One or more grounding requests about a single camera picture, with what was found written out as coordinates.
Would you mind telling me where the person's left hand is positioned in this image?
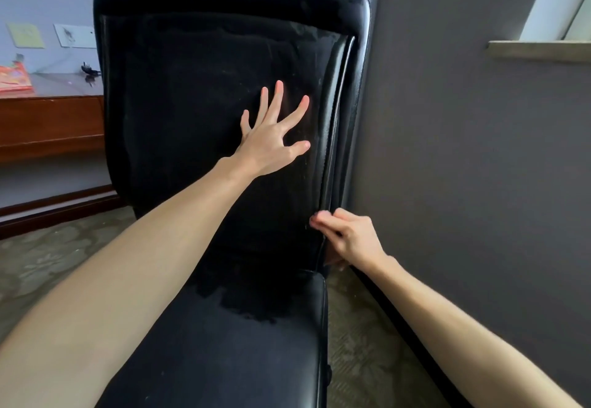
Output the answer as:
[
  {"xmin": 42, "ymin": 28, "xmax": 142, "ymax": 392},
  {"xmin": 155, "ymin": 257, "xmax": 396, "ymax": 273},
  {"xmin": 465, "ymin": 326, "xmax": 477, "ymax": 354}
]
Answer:
[{"xmin": 221, "ymin": 81, "xmax": 311, "ymax": 182}]

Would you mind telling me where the person's right hand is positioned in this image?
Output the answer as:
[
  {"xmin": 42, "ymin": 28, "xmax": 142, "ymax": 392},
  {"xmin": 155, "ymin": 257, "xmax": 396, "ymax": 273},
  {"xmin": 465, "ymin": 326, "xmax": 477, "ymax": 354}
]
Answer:
[{"xmin": 310, "ymin": 208, "xmax": 398, "ymax": 277}]

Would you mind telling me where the black leather chair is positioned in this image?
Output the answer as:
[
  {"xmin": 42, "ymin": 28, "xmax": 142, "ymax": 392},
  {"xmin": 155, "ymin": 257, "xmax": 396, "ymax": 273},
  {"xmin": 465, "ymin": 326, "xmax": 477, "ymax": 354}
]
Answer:
[{"xmin": 94, "ymin": 0, "xmax": 372, "ymax": 408}]

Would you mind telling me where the person's right forearm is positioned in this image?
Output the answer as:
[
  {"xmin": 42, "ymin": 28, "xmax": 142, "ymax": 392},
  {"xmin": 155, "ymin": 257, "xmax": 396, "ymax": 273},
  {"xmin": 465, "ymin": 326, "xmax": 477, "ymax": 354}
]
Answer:
[{"xmin": 368, "ymin": 256, "xmax": 583, "ymax": 408}]

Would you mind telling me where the person's left forearm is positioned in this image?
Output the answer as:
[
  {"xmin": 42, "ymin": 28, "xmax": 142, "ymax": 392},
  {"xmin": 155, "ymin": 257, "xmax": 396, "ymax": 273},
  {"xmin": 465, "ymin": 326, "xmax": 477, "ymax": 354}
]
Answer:
[{"xmin": 0, "ymin": 157, "xmax": 255, "ymax": 408}]

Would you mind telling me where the brown wooden desk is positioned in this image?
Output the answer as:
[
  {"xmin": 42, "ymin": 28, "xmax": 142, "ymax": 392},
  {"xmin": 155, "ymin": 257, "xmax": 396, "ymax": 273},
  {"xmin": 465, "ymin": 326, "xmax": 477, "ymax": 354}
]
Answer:
[{"xmin": 0, "ymin": 73, "xmax": 106, "ymax": 164}]

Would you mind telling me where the orange printed book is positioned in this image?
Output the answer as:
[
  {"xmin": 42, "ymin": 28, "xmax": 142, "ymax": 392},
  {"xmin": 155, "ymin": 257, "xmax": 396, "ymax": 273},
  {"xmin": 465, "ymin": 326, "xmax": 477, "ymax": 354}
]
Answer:
[{"xmin": 0, "ymin": 62, "xmax": 34, "ymax": 95}]

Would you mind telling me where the beige window sill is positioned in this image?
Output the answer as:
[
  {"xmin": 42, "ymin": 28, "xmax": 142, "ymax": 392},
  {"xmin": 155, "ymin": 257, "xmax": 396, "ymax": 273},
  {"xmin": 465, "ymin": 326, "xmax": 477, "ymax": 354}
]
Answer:
[{"xmin": 486, "ymin": 40, "xmax": 591, "ymax": 63}]

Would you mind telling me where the white wall socket plate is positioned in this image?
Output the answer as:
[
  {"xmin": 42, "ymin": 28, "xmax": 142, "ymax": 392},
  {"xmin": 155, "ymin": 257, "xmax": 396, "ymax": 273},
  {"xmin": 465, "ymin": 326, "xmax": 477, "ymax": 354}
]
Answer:
[{"xmin": 54, "ymin": 23, "xmax": 98, "ymax": 49}]

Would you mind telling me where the pale green wall plate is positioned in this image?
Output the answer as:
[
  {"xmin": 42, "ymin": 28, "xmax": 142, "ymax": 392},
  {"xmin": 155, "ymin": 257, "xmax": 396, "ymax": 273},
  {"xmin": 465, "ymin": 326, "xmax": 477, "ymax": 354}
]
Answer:
[{"xmin": 6, "ymin": 22, "xmax": 46, "ymax": 49}]

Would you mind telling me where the white window frame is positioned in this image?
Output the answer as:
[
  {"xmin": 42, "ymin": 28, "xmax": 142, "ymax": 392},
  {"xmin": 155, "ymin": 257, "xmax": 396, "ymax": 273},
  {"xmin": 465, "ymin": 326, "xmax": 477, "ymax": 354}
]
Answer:
[{"xmin": 519, "ymin": 0, "xmax": 591, "ymax": 43}]

